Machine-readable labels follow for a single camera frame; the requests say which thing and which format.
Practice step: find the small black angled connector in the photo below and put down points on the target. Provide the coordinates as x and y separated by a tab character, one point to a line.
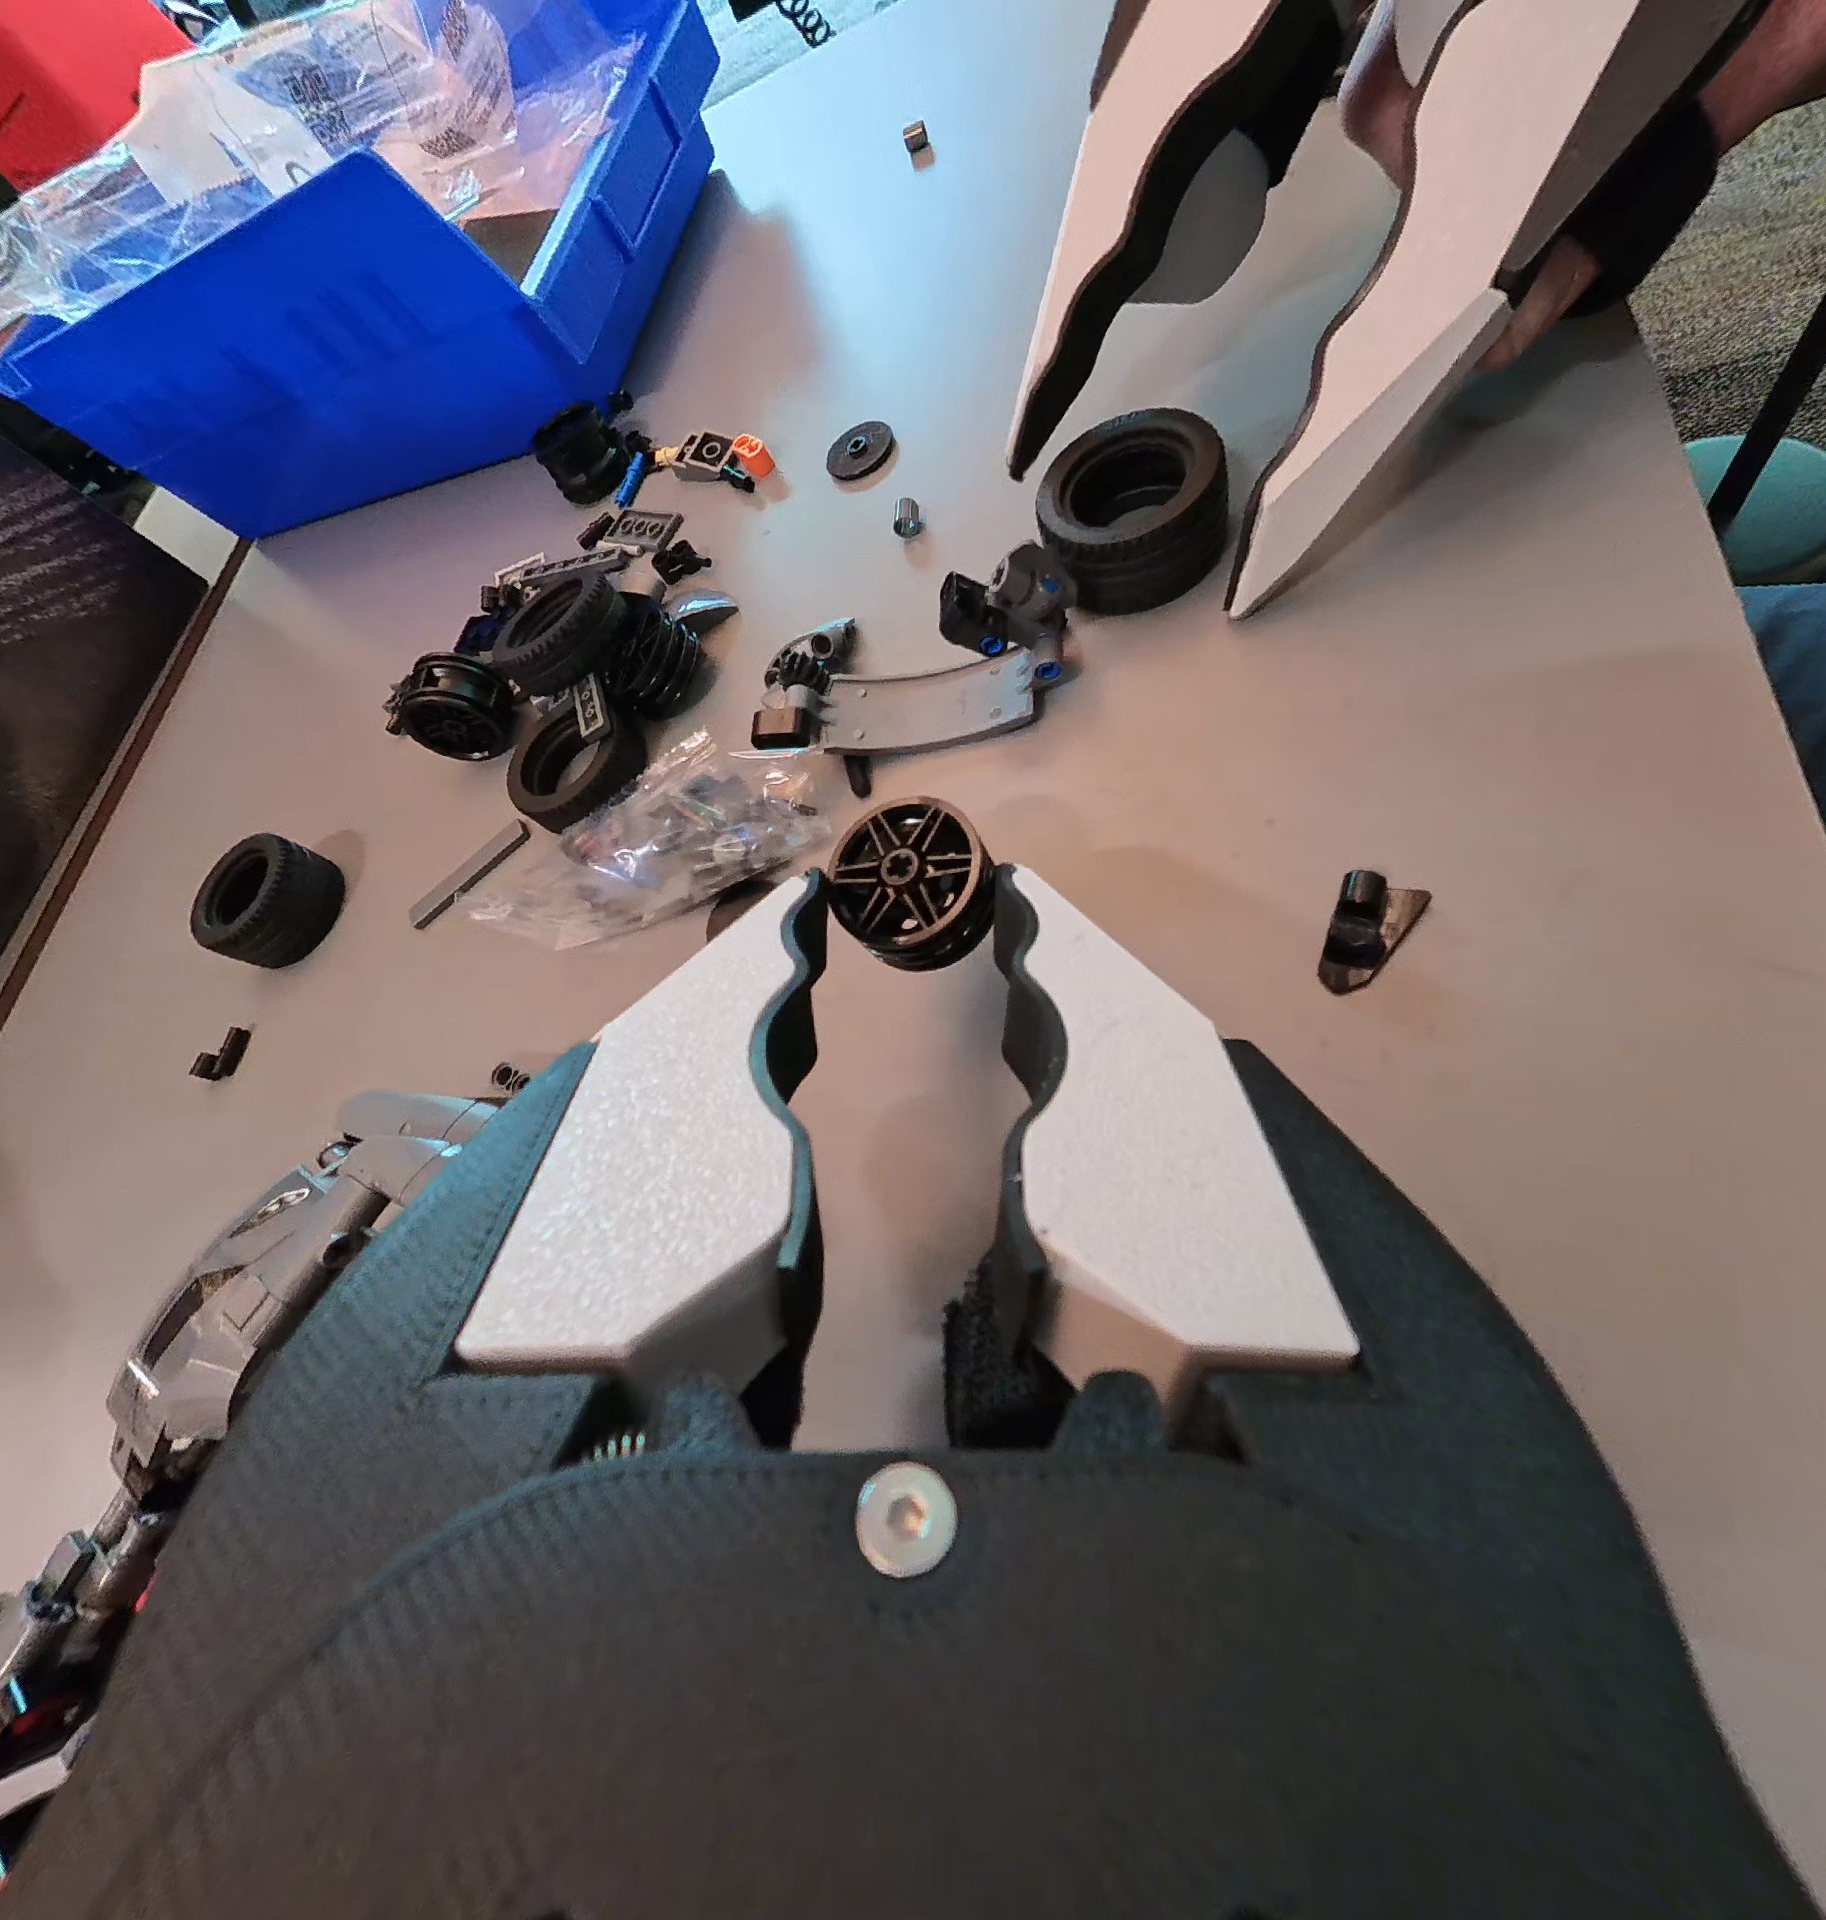
219	1057

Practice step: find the grey toy brick bar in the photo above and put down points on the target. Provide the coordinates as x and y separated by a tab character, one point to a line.
470	874

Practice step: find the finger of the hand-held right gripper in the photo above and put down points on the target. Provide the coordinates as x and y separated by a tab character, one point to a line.
1379	451
1093	195

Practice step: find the round-base floor stand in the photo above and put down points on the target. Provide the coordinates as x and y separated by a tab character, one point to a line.
1775	510

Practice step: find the person's right hand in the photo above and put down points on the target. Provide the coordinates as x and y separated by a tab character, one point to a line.
1558	306

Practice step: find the black round toy disc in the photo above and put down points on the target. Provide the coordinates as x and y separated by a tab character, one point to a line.
734	906
853	451

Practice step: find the black triangular toy brick panel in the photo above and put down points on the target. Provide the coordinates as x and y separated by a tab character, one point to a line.
1363	937

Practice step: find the blue storage bin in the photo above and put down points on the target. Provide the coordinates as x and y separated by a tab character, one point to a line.
328	375

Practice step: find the small clear bag of pins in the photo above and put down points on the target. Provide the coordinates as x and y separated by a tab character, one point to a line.
674	840

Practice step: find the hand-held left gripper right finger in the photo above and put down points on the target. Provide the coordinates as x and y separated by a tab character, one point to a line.
1169	1200

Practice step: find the toy car set box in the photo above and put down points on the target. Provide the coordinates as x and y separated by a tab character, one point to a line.
44	676

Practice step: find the grey curved panel assembly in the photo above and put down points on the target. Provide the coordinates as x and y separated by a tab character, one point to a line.
914	706

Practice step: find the black spoked toy wheel rim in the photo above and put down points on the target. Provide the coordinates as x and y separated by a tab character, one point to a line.
665	660
575	451
454	712
914	870

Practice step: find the grey toy brick car model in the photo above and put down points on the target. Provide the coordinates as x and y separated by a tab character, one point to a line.
253	1276

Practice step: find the red bag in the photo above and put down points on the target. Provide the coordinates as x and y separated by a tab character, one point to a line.
44	90

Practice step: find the person's leg in jeans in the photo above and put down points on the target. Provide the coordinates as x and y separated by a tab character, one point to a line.
1819	750

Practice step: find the person's right forearm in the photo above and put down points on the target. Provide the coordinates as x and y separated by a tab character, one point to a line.
1798	61

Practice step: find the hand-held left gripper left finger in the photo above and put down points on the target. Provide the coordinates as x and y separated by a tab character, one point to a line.
644	1200

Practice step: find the pile of small toy bricks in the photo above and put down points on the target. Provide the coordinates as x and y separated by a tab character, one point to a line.
644	529

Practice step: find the black rubber toy tyre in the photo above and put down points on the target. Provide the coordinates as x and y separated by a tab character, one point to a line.
539	781
230	930
1154	577
529	660

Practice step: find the crumpled empty plastic bags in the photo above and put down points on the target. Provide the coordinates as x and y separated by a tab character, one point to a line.
179	181

